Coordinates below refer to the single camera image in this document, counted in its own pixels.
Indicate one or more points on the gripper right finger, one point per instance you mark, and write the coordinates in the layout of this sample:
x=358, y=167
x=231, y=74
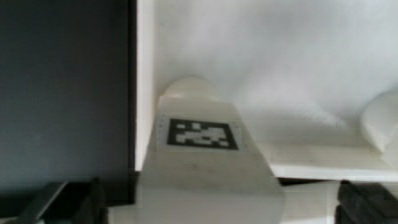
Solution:
x=367, y=203

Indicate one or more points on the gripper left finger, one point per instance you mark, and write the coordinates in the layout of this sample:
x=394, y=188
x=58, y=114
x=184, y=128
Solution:
x=67, y=204

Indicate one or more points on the white table leg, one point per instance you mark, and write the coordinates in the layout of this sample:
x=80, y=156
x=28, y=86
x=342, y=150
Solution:
x=206, y=182

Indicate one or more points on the white square table top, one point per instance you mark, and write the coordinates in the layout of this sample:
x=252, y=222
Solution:
x=298, y=57

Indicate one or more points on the white L-shaped obstacle fence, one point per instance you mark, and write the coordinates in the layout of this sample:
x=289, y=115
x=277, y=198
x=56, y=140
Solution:
x=311, y=208

